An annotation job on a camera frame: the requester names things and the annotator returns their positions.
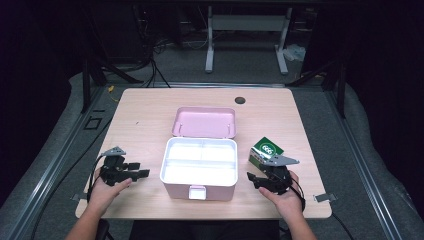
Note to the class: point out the aluminium floor rail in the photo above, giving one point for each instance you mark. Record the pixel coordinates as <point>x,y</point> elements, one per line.
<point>363,166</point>
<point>55,166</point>

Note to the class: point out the person's left hand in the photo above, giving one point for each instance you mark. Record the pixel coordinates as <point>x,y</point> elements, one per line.
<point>103,195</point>

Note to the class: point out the person's dark clothing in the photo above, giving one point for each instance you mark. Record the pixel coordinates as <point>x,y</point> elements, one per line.
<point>200,231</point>

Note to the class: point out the person's right hand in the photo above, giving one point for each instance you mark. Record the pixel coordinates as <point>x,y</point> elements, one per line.
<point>290,201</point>

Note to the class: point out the black stand leg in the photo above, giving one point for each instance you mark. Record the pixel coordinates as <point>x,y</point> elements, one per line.
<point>86,90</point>
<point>340,96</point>

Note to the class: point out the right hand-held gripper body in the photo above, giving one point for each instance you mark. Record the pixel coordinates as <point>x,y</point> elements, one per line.
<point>278,176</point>

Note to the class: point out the green carton box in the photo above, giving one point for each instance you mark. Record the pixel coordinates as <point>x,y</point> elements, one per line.
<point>266,146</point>

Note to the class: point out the pink storage box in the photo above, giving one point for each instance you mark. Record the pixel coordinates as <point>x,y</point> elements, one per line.
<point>203,121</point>

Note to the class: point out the small yellow item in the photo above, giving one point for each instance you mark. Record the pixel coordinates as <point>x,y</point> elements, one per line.
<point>111,89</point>

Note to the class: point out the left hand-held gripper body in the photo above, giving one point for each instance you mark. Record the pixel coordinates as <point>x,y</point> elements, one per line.
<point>113,168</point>

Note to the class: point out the clear plastic bag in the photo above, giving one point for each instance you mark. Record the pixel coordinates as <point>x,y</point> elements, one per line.
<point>295,52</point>

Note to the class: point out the white metal stand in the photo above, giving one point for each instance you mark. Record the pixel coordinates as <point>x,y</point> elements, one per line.
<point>246,23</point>

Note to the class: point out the white divided tray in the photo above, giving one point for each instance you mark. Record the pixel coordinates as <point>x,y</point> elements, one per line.
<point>186,151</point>

